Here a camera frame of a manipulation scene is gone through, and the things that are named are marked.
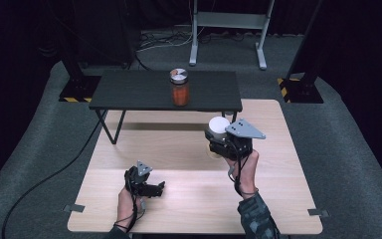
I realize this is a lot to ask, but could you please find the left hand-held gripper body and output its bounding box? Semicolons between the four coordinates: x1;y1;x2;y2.
123;160;154;197

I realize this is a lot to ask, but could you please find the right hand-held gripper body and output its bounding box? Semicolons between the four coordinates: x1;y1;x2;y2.
208;118;268;161

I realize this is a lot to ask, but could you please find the white-lidded jar of yellow sauce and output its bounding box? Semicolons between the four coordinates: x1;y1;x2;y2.
205;116;232;160

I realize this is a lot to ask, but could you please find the metal-lidded jar of orange sauce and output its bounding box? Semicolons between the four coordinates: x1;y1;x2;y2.
169;68;191;108

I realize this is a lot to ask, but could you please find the black shelf with metal legs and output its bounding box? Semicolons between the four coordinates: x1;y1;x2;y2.
88;69;244;146

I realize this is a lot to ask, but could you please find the person's left hand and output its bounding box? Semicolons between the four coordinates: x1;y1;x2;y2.
115;185;146;231

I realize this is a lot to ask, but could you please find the person's right hand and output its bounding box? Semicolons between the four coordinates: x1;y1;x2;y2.
224;149;260;201

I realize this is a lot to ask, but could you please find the grey tape strip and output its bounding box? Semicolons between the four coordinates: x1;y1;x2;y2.
63;203;87;214
306;208;330;219

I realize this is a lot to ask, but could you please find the grey metal stand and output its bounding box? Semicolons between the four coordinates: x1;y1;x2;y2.
188;0;277;71

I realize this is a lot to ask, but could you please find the black cabinet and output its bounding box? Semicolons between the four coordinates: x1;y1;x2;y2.
75;0;143;70

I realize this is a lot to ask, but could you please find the left hand-held gripper cable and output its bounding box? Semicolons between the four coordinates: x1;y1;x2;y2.
112;172;147;234

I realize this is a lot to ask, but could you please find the hand-held gripper cable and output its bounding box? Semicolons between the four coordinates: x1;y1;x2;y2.
112;172;147;234
226;140;261;197

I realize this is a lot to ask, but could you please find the right hand-held gripper cable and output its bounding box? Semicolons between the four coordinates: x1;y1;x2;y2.
226;140;261;197

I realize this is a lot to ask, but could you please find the black post with striped base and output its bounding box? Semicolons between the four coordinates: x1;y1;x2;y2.
277;0;325;105
58;43;102;104

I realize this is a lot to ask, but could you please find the thick black floor cable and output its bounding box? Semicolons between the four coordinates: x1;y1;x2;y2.
1;110;109;239

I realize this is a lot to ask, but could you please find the bundle of floor cables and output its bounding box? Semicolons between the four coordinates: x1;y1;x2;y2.
135;28;194;54

